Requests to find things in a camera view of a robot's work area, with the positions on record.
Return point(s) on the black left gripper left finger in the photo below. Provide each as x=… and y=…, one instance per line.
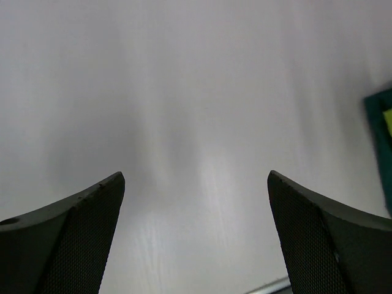
x=62, y=247

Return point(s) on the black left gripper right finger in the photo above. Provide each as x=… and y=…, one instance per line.
x=329, y=247

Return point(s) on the teal green shorts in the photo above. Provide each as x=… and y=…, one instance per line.
x=374, y=107

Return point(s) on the lime green shorts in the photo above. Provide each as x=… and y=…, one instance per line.
x=387, y=115

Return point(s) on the aluminium mounting rail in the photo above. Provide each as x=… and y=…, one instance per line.
x=280, y=286

